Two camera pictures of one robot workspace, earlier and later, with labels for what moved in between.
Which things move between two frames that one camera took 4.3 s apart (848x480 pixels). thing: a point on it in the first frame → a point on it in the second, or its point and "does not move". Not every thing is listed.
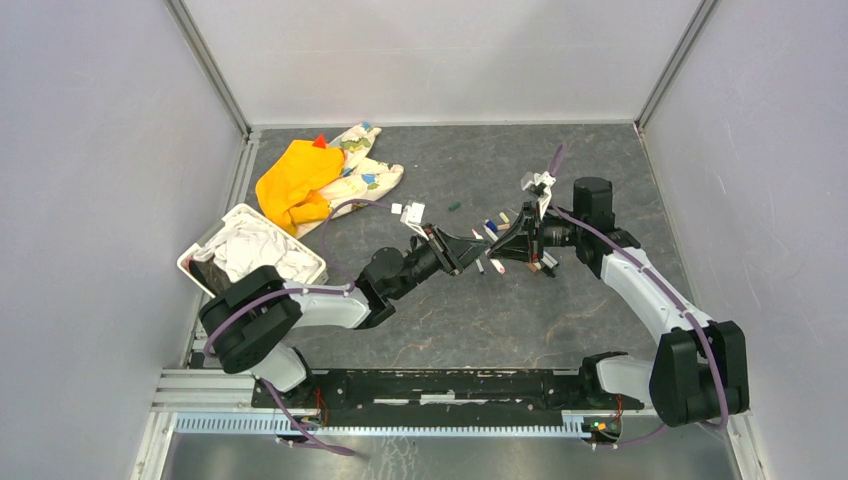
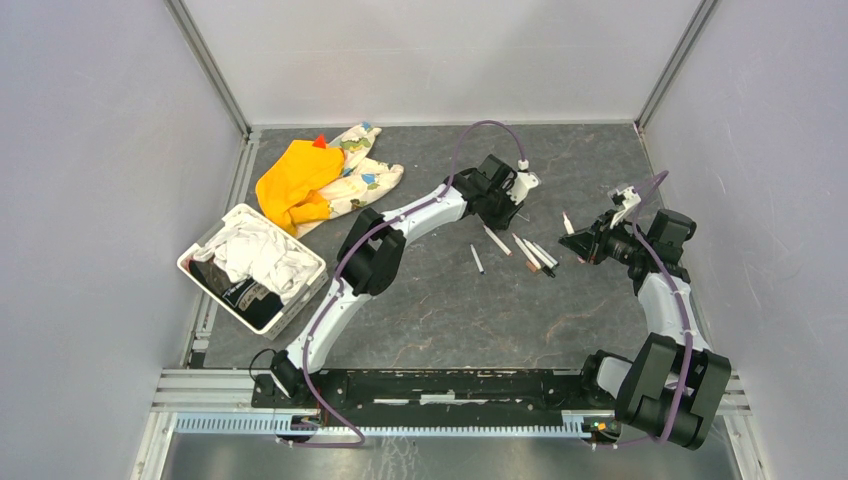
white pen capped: (550, 257) does not move
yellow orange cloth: (287, 188) does not move
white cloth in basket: (245, 242) does not move
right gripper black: (525, 246) → (584, 242)
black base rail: (441, 393) does not move
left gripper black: (470, 248) → (512, 209)
